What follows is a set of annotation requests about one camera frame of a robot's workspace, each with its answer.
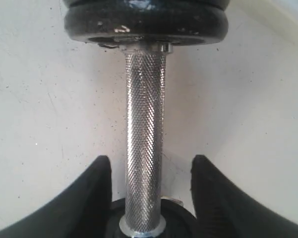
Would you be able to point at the black weight plate left end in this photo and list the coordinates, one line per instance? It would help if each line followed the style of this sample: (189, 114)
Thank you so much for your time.
(162, 219)

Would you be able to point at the black weight plate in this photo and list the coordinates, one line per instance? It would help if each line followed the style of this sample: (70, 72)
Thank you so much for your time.
(220, 4)

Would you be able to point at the black weight plate right end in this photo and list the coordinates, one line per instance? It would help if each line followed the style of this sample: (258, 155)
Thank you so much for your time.
(114, 24)

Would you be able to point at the black weight plate end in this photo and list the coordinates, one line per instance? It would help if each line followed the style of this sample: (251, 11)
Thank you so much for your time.
(162, 219)
(114, 24)

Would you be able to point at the chrome threaded dumbbell bar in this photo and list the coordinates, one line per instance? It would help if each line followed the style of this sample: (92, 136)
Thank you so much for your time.
(145, 65)

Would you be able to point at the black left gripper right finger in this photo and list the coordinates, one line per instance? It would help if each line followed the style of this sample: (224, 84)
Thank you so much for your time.
(225, 211)

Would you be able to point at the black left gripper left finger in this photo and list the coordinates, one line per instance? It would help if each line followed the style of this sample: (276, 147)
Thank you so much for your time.
(80, 211)

